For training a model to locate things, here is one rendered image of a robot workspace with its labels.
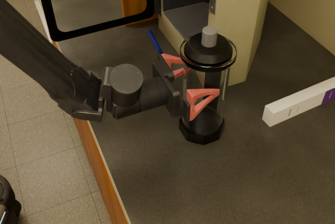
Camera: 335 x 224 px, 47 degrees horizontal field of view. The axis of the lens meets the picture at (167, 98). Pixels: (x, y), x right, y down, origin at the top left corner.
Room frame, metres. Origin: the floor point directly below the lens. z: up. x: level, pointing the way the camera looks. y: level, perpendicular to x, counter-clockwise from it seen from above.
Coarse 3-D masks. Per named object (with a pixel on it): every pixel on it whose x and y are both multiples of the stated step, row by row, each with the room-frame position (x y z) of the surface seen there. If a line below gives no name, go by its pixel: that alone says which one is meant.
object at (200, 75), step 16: (192, 64) 0.55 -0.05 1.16; (208, 64) 0.54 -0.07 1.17; (224, 64) 0.54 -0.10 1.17; (192, 80) 0.56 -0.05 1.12; (208, 80) 0.54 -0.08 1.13; (224, 80) 0.56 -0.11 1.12; (208, 96) 0.55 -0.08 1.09; (224, 96) 0.57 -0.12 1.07; (208, 112) 0.55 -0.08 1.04; (192, 128) 0.55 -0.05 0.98; (208, 128) 0.55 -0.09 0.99
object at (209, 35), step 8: (208, 32) 0.58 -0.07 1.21; (216, 32) 0.58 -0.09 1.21; (192, 40) 0.60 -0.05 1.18; (200, 40) 0.60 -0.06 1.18; (208, 40) 0.58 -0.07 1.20; (216, 40) 0.59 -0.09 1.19; (224, 40) 0.60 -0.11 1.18; (184, 48) 0.59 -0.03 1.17; (192, 48) 0.57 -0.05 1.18; (200, 48) 0.57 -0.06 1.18; (208, 48) 0.57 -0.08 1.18; (216, 48) 0.57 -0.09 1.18; (224, 48) 0.57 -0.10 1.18; (232, 48) 0.59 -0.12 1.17; (192, 56) 0.56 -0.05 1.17; (200, 56) 0.56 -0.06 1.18; (208, 56) 0.55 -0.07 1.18; (216, 56) 0.55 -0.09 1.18; (224, 56) 0.56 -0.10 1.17
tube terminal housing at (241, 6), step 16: (224, 0) 0.72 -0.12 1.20; (240, 0) 0.73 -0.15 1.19; (256, 0) 0.75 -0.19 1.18; (160, 16) 0.99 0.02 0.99; (208, 16) 0.73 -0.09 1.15; (224, 16) 0.72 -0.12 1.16; (240, 16) 0.73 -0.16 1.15; (256, 16) 0.75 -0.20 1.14; (176, 32) 0.88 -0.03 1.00; (224, 32) 0.72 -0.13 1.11; (240, 32) 0.74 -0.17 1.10; (256, 32) 0.80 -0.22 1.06; (176, 48) 0.88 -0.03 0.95; (240, 48) 0.74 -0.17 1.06; (256, 48) 0.88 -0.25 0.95; (240, 64) 0.74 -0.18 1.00; (240, 80) 0.75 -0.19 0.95
